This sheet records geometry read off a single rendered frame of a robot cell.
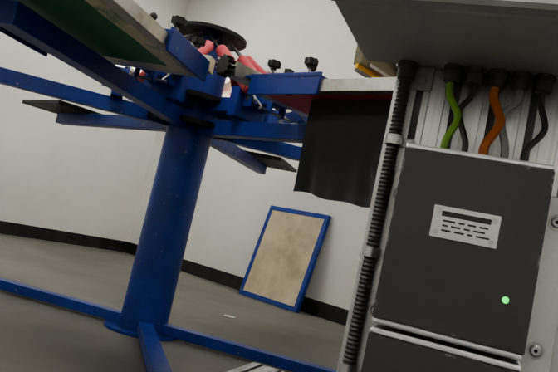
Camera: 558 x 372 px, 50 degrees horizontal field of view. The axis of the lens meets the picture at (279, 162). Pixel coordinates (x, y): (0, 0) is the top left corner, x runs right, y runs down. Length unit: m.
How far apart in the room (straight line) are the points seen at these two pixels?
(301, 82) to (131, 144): 4.65
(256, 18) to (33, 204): 2.68
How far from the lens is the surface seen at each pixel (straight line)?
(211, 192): 5.61
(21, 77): 2.67
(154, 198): 2.60
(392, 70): 1.99
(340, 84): 1.75
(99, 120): 3.29
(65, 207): 6.10
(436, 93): 0.79
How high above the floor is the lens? 0.52
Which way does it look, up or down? 7 degrees up
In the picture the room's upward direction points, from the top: 13 degrees clockwise
